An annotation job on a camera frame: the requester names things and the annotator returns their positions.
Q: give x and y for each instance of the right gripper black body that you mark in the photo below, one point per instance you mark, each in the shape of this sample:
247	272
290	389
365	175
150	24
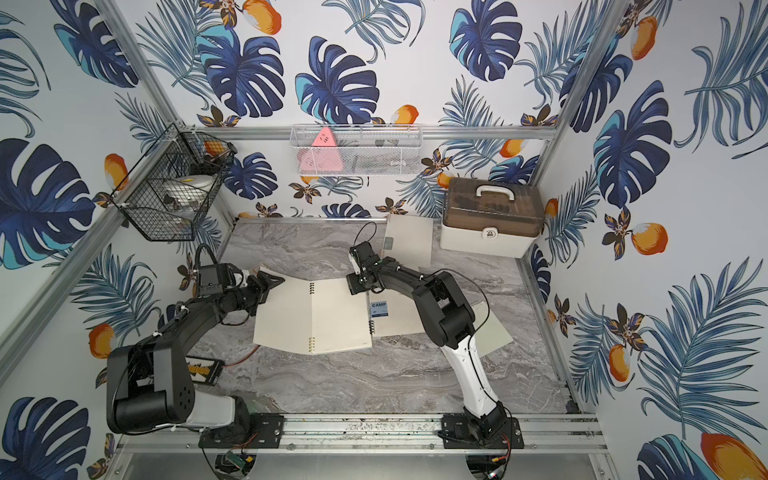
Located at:
356	283

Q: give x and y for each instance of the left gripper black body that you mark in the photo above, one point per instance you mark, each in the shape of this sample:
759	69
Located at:
253	289

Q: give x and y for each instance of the B5 spiral notebook blue label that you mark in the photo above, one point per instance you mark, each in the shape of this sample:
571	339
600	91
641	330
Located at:
393	314

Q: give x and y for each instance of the large cream spiral notebook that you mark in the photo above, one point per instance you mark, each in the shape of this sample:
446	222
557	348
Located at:
312	317

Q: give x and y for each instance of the torn cream page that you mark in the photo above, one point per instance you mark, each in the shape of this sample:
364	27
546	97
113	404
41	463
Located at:
491	335

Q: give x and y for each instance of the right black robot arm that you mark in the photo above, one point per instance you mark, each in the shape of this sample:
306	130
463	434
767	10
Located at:
448	320

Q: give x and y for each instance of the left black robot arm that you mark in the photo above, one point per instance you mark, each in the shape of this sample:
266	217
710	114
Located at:
149	386

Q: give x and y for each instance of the cream notebook green label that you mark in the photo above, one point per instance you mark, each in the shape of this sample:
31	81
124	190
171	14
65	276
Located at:
408	239

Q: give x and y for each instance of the orange black small tool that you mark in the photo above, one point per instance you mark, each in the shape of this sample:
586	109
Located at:
204	371

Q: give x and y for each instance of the pink triangle ruler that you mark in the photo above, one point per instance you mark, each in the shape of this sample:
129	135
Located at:
322	157

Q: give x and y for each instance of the white storage box brown lid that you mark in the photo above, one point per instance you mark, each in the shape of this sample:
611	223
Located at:
491	218

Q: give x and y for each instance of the clear wall shelf basket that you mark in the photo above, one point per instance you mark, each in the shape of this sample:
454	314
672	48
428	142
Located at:
368	150

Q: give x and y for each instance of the black wire basket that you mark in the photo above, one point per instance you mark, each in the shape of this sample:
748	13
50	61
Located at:
182	173

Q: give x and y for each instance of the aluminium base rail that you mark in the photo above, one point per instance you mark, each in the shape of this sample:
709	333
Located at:
294	434

